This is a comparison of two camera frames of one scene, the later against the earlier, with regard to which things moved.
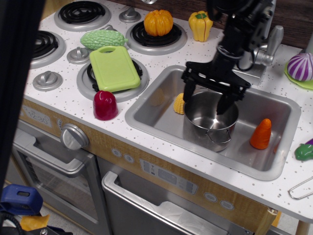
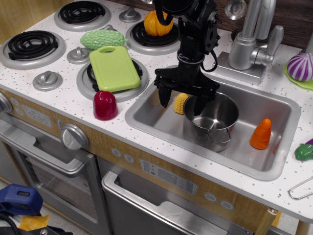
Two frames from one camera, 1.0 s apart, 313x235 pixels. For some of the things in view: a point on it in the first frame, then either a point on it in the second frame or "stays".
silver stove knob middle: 78,56 stays
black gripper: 219,73 → 187,78
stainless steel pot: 203,129 stays
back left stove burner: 83,15 stays
